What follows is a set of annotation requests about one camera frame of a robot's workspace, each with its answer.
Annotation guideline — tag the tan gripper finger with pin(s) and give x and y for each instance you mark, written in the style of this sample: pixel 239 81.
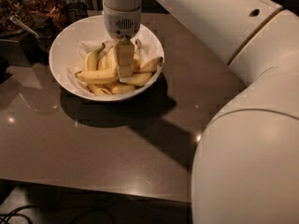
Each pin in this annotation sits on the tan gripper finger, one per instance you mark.
pixel 124 52
pixel 125 73

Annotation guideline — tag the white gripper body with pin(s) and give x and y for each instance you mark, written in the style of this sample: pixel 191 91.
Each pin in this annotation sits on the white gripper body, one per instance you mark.
pixel 121 23

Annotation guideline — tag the long front banana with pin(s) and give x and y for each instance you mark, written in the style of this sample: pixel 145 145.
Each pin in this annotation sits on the long front banana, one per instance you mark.
pixel 97 76

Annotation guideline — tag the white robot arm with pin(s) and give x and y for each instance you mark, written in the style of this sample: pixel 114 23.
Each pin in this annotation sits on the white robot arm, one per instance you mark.
pixel 246 166

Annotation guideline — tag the lower right banana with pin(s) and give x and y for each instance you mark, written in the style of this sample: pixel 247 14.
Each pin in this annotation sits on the lower right banana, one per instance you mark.
pixel 140 79

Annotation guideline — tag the upright right banana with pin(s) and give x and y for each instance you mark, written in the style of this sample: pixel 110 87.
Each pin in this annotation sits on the upright right banana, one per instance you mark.
pixel 137 55

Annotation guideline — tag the upright banana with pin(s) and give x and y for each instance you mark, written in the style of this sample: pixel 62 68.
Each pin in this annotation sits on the upright banana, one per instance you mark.
pixel 137 55
pixel 111 60

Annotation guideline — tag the upright middle banana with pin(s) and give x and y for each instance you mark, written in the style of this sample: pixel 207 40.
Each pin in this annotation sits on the upright middle banana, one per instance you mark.
pixel 111 60

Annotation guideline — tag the bottom middle banana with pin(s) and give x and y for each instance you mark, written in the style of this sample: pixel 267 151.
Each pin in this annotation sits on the bottom middle banana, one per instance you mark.
pixel 119 88

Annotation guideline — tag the right short banana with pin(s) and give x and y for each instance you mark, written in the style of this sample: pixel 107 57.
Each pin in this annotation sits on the right short banana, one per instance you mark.
pixel 148 66

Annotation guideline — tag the small hidden banana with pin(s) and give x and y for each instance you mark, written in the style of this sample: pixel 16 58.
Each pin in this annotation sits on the small hidden banana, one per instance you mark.
pixel 102 64

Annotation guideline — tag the bottom left banana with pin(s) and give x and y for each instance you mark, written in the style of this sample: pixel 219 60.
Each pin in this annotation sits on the bottom left banana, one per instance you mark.
pixel 98 90

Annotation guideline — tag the left green-tipped banana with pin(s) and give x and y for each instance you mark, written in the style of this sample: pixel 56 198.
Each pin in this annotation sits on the left green-tipped banana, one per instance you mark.
pixel 91 60

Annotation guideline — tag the white bowl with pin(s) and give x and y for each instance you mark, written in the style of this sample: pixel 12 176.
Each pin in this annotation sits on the white bowl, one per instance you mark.
pixel 67 55

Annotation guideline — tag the tray of dried snacks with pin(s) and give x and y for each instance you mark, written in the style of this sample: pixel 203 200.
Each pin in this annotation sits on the tray of dried snacks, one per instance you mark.
pixel 53 9

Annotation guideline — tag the dark counter box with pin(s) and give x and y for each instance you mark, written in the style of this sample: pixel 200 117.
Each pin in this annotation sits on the dark counter box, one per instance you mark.
pixel 22 50

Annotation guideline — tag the glass jar with snacks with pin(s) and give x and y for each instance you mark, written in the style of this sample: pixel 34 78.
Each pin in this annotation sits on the glass jar with snacks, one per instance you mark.
pixel 9 8

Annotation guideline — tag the black wire basket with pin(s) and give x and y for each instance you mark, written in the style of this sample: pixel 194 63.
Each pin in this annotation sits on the black wire basket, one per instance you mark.
pixel 76 11

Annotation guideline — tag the metal scoop handle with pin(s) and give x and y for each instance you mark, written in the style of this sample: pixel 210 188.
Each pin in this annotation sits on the metal scoop handle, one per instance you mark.
pixel 17 21

